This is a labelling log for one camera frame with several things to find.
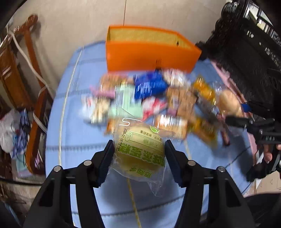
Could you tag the round yellow cake packet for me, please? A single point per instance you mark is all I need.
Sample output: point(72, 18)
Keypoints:
point(138, 151)

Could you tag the person's right hand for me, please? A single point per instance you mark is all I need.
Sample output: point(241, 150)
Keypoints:
point(267, 153)

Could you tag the white pink strawberry packet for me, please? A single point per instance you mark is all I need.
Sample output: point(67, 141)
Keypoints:
point(153, 106)

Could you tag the heap of assorted snacks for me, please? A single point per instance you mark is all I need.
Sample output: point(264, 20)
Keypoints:
point(181, 100)

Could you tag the orange cardboard box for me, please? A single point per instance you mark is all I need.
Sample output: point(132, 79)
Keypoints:
point(142, 54)

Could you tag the pink biscuit stick packet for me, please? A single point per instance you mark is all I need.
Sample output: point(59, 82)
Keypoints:
point(102, 92)

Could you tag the dark carved wooden furniture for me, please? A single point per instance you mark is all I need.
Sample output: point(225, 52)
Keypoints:
point(241, 54)

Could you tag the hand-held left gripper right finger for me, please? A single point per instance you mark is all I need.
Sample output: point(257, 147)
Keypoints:
point(173, 166)

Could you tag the white plastic bag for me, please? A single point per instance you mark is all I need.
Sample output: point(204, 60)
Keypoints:
point(8, 131)

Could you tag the blue snack packet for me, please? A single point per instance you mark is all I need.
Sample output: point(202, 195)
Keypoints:
point(149, 86)

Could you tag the yellow shiny snack bag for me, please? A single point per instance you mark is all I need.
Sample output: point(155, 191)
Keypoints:
point(204, 89)

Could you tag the orange brown snack bag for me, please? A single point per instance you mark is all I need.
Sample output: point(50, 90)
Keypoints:
point(171, 125)

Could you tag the white printed snack bag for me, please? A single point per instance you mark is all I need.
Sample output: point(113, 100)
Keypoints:
point(176, 77)

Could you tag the blue plaid tablecloth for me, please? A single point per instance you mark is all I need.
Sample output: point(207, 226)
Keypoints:
point(83, 136)

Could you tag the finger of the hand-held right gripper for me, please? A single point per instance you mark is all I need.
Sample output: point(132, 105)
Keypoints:
point(245, 107)
point(241, 122)

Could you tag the pink cloth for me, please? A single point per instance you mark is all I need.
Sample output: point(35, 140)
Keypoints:
point(228, 76)

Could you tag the beige cardboard carton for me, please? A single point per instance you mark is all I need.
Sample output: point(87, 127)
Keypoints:
point(272, 182)

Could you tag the carved wooden chair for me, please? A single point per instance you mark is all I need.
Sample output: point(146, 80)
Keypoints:
point(8, 72)

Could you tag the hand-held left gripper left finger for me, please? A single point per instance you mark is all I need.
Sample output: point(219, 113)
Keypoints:
point(105, 168)

